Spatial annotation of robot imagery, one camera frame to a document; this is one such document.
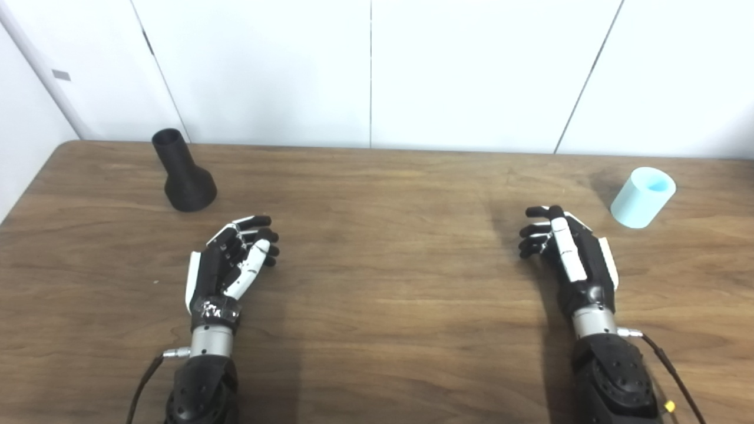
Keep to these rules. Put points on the black funnel-shaped nozzle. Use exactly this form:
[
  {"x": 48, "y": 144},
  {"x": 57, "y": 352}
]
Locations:
[{"x": 187, "y": 182}]

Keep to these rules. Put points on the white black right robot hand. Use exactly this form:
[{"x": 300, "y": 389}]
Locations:
[{"x": 586, "y": 259}]

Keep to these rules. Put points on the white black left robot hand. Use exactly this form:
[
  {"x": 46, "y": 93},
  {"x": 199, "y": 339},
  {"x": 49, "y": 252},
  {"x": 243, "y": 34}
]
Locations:
[{"x": 207, "y": 277}]

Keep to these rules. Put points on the small grey wall label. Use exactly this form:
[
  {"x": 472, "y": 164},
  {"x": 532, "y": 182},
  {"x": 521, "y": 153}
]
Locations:
[{"x": 61, "y": 75}]

